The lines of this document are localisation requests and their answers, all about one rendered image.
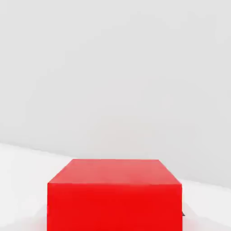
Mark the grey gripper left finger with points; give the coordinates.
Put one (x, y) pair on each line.
(44, 224)

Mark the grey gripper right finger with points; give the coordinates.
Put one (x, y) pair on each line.
(184, 219)

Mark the small red cube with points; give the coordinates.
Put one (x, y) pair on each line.
(114, 204)

